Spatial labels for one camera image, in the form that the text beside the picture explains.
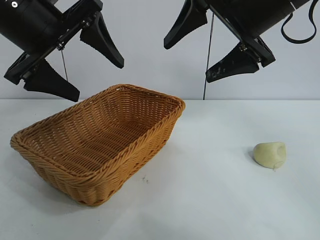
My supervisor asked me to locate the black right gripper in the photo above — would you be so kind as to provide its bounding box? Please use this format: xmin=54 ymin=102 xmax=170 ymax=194
xmin=163 ymin=0 xmax=312 ymax=84

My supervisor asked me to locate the pale yellow egg yolk pastry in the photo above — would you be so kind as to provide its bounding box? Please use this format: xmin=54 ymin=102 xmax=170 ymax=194
xmin=252 ymin=141 xmax=287 ymax=172

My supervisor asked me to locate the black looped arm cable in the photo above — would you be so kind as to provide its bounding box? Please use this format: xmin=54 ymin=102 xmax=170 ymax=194
xmin=281 ymin=0 xmax=316 ymax=44

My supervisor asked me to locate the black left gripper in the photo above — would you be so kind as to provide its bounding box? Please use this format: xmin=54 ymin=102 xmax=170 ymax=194
xmin=0 ymin=0 xmax=125 ymax=103

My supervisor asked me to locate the woven tan wicker basket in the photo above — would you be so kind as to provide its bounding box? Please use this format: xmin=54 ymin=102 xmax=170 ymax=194
xmin=9 ymin=84 xmax=187 ymax=207

